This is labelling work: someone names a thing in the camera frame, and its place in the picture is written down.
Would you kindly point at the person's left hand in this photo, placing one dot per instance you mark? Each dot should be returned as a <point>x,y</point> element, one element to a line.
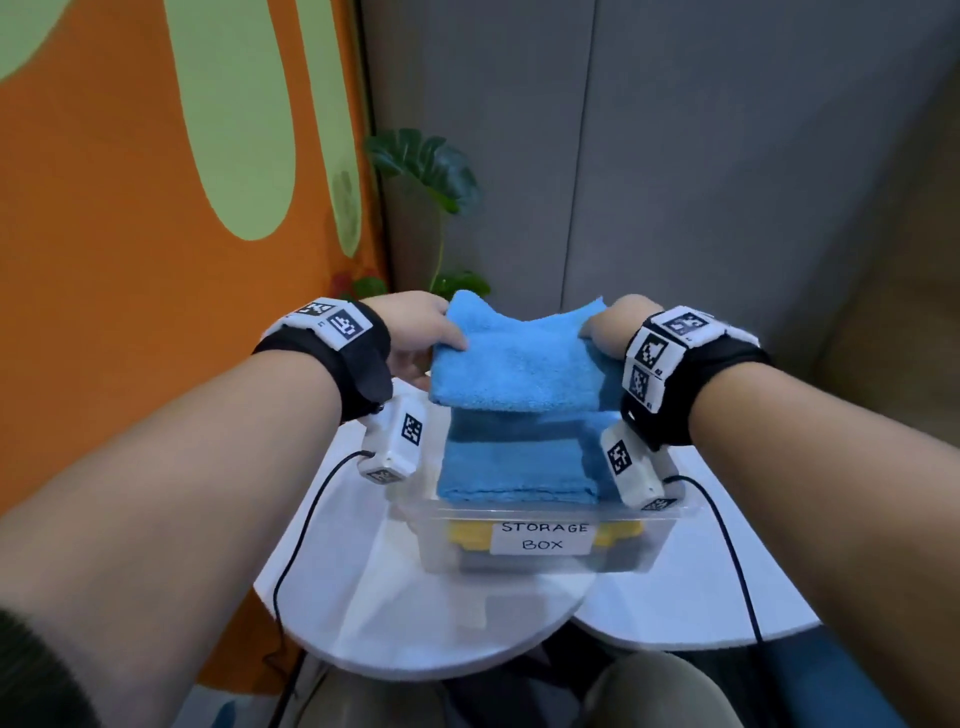
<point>412,322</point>

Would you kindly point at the person's right hand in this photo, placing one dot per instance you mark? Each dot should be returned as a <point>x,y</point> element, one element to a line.
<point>619,322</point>

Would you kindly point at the yellow towel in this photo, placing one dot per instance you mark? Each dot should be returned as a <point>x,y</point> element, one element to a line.
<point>469,534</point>

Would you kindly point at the clear plastic storage box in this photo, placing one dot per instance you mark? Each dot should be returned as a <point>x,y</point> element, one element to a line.
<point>435,559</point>

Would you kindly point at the person's right forearm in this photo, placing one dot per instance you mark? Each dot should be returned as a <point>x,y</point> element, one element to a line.
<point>840,510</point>

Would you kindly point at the person's left forearm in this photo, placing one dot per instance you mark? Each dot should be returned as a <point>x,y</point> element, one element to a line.
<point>150,525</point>

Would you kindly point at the person's right leg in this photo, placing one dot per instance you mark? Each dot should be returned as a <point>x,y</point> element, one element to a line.
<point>660,694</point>

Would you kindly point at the person's leg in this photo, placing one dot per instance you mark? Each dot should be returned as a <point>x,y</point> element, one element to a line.
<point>660,694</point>
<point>360,705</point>

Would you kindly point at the person's left leg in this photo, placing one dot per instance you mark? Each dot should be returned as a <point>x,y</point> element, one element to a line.
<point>360,705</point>

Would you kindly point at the black left wristband with markers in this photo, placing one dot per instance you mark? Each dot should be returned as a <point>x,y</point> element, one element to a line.
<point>367,382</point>

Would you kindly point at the black wristband with markers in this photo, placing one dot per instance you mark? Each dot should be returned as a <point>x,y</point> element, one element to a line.
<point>705,360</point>
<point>367,382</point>

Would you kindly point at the black right wristband with markers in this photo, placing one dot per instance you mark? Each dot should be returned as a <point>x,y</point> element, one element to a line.
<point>705,360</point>

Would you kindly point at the green leafy plant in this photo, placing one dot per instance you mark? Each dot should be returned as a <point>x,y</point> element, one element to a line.
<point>427,161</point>

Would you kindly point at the dark green shirt sleeve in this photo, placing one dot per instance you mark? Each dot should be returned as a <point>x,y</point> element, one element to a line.
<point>37,675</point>

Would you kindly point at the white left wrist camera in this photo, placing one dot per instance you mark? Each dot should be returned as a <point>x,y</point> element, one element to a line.
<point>390,450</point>

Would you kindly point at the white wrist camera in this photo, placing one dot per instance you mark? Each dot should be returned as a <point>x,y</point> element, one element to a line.
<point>637,480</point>
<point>390,450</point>

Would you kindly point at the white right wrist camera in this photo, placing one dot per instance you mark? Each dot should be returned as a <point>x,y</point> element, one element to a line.
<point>637,480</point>

